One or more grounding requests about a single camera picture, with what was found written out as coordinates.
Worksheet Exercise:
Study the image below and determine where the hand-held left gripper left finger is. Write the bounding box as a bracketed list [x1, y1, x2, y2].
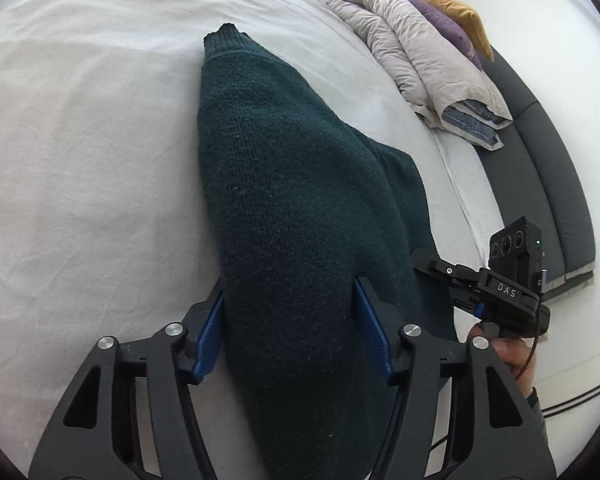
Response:
[27, 290, 226, 480]

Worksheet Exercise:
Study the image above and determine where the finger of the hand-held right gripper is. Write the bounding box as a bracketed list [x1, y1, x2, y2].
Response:
[411, 247, 486, 311]

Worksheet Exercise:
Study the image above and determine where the black floor strip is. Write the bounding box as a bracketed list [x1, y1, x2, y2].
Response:
[540, 379, 600, 418]

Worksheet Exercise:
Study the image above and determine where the purple pillow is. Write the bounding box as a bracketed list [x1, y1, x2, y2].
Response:
[400, 0, 483, 71]

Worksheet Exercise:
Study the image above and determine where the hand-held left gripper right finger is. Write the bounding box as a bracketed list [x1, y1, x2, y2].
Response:
[354, 276, 556, 480]

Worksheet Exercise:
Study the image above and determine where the black cable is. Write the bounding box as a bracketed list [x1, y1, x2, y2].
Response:
[514, 332, 540, 381]

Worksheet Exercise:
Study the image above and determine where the white bed sheet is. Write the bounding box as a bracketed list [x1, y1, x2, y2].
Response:
[0, 0, 506, 480]

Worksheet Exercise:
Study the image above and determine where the folded beige duvet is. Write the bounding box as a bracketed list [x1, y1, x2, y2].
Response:
[326, 0, 513, 152]

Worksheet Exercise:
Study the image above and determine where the dark green knit sweater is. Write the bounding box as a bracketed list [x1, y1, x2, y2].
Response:
[197, 22, 456, 480]

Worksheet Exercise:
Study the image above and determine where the mustard yellow pillow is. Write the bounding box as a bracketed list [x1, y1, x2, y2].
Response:
[412, 0, 493, 61]

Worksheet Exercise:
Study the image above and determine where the person's right forearm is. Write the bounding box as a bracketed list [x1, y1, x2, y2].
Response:
[525, 386, 549, 443]

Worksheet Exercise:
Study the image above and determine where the person's right hand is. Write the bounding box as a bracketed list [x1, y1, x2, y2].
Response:
[467, 322, 538, 401]

